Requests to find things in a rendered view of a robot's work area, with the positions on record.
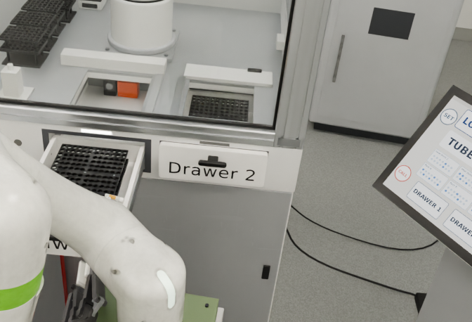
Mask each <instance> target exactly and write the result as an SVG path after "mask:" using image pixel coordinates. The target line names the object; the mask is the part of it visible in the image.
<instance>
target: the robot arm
mask: <svg viewBox="0 0 472 322"><path fill-rule="evenodd" d="M50 234H51V235H52V236H54V237H56V238H57V239H58V240H60V241H62V242H63V243H64V244H66V245H68V246H69V247H70V248H72V249H73V250H74V251H75V252H77V253H78V254H80V255H81V257H82V258H83V259H84V261H85V262H86V263H85V262H83V261H80V262H79V269H78V274H77V284H76V285H75V284H73V285H72V286H71V289H73V293H70V294H69V295H68V298H67V303H66V306H65V311H64V315H63V320H62V322H96V320H97V318H98V310H99V308H100V307H101V306H103V307H105V306H106V305H107V300H106V299H105V286H106V287H107V289H108V290H109V291H110V292H111V293H112V294H113V296H114V297H115V298H116V300H117V321H118V322H183V310H184V301H185V278H186V270H185V265H184V262H183V260H182V258H181V257H180V255H179V254H178V253H177V252H176V251H175V250H173V249H172V248H171V247H169V246H168V245H167V244H165V243H164V242H162V241H161V240H160V239H158V238H156V237H155V236H154V235H152V234H151V232H149V231H148V230H147V229H146V228H145V227H144V225H142V224H141V223H140V222H139V221H138V220H137V218H136V217H135V216H134V215H133V214H132V213H131V212H130V211H129V210H128V209H127V208H126V207H125V206H124V205H123V204H121V203H119V202H117V201H114V200H111V199H109V198H106V197H103V196H101V195H98V194H96V193H94V192H91V191H89V190H87V189H85V188H83V187H81V186H79V185H77V184H75V183H73V182H71V181H69V180H68V179H66V178H64V177H63V176H61V175H59V174H57V173H56V172H54V171H53V170H51V169H49V168H48V167H47V166H45V165H43V164H42V163H40V162H39V161H38V160H36V159H35V158H33V157H32V156H31V155H30V154H28V153H26V152H25V151H24V150H23V149H22V148H20V147H19V146H18V145H16V144H15V143H14V142H12V140H10V139H9V138H8V137H7V136H6V135H4V134H3V133H2V132H1V131H0V322H32V319H33V316H34V312H35V309H36V306H37V302H38V299H39V296H40V293H41V289H42V287H43V284H44V277H43V271H44V265H45V261H46V254H47V249H48V242H49V237H50ZM72 300H73V301H72Z"/></svg>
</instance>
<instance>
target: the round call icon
mask: <svg viewBox="0 0 472 322"><path fill-rule="evenodd" d="M414 173H415V171H414V170H413V169H412V168H411V167H409V166H408V165H406V164H405V163H404V162H403V161H402V162H401V163H400V164H399V165H398V167H397V168H396V169H395V171H394V172H393V173H392V174H391V176H392V177H393V178H394V179H396V180H397V181H398V182H400V183H401V184H402V185H403V186H404V185H405V184H406V183H407V181H408V180H409V179H410V177H411V176H412V175H413V174H414Z"/></svg>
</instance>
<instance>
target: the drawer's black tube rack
mask: <svg viewBox="0 0 472 322"><path fill-rule="evenodd" d="M64 146H65V147H64ZM63 147H64V148H63ZM68 147H71V148H68ZM79 148H81V149H79ZM85 148H86V150H84V149H85ZM90 149H93V150H90ZM62 150H64V151H62ZM102 150H105V151H102ZM68 151H69V152H68ZM73 151H74V153H72V152H73ZM108 151H110V152H108ZM114 151H115V153H113V152H114ZM78 152H80V153H78ZM119 152H121V153H119ZM128 152H129V151H128V150H121V149H114V148H100V147H93V146H79V145H72V144H64V143H63V144H62V145H61V147H60V150H59V151H58V154H57V155H56V157H55V160H54V161H53V164H52V166H51V170H53V171H54V172H56V173H57V174H59V175H61V176H63V177H64V178H66V179H68V180H69V181H71V182H73V183H75V184H77V185H79V186H81V187H83V188H85V189H87V190H89V191H91V192H94V193H96V194H98V195H101V196H104V197H105V194H106V193H107V194H110V195H115V196H118V194H119V190H120V187H121V184H122V181H123V178H124V175H125V171H126V168H127V165H128V163H129V159H126V157H127V155H128ZM88 153H91V154H88ZM96 154H98V155H96ZM106 155H108V156H106ZM112 155H114V156H112ZM117 156H120V157H117ZM58 158H59V160H57V159H58ZM55 163H57V164H55ZM53 167H55V168H53Z"/></svg>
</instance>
